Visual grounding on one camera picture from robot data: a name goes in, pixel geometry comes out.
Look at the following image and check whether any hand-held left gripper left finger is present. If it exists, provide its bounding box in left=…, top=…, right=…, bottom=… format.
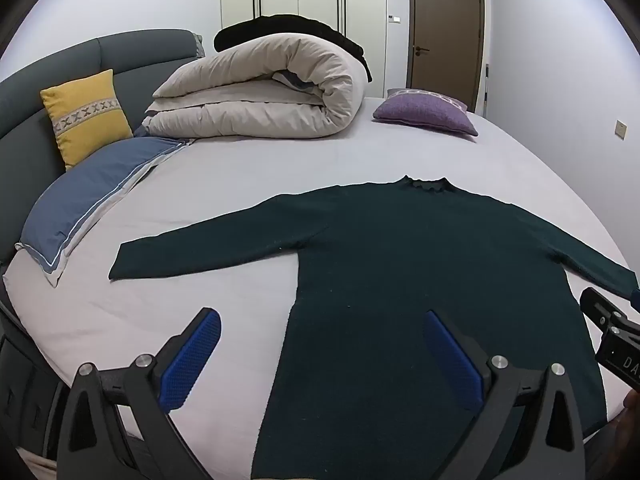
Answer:
left=56, top=306, right=222, bottom=480

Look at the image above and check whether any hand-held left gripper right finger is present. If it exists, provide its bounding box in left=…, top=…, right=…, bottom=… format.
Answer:
left=422, top=309, right=587, bottom=480

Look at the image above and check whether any dark green sweater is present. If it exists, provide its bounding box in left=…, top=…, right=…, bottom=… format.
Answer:
left=108, top=175, right=640, bottom=480

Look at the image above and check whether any bed with white sheet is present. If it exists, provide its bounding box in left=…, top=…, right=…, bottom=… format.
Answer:
left=0, top=95, right=640, bottom=480

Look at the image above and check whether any blue pillow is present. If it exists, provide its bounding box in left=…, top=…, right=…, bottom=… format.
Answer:
left=15, top=136, right=196, bottom=288

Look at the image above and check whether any purple pillow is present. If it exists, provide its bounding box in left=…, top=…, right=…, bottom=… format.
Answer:
left=372, top=88, right=479, bottom=137

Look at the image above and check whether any yellow patterned pillow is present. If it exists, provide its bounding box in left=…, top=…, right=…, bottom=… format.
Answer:
left=40, top=69, right=134, bottom=172

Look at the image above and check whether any beige folded duvet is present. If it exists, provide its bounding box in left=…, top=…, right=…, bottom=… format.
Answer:
left=142, top=32, right=368, bottom=140

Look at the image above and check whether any grey-blue upholstered headboard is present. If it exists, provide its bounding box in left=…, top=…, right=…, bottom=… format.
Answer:
left=0, top=29, right=206, bottom=266

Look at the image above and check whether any brown door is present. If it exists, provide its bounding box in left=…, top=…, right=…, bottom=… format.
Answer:
left=407, top=0, right=486, bottom=113

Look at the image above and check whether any black garment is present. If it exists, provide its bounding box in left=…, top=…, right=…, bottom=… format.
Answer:
left=213, top=14, right=373, bottom=83

